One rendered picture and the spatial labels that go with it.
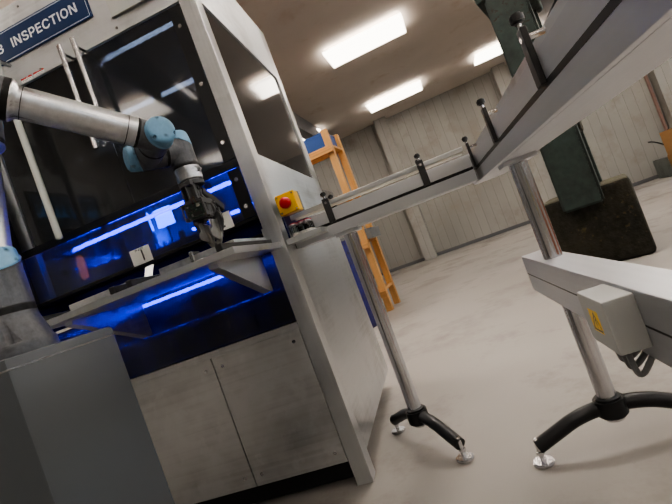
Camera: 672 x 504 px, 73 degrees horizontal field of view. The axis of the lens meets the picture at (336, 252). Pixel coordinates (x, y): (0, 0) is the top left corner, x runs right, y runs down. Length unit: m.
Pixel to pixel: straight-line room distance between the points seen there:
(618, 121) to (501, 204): 3.02
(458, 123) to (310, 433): 10.63
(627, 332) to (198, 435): 1.47
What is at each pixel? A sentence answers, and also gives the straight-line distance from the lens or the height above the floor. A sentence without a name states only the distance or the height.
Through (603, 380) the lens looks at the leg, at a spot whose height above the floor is 0.19.
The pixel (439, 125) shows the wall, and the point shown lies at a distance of 11.88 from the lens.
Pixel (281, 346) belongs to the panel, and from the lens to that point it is 1.64.
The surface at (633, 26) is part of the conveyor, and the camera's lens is 0.54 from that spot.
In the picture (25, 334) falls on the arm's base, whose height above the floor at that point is 0.83.
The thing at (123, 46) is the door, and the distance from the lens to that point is 1.99.
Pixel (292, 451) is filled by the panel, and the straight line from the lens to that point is 1.76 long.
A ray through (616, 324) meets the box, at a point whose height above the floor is 0.51.
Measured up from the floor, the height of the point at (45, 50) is 1.87.
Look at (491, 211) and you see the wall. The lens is 11.68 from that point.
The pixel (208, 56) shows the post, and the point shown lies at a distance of 1.79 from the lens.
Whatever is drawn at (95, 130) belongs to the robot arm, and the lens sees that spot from 1.27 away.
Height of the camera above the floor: 0.75
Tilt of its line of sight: 1 degrees up
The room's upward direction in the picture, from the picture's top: 20 degrees counter-clockwise
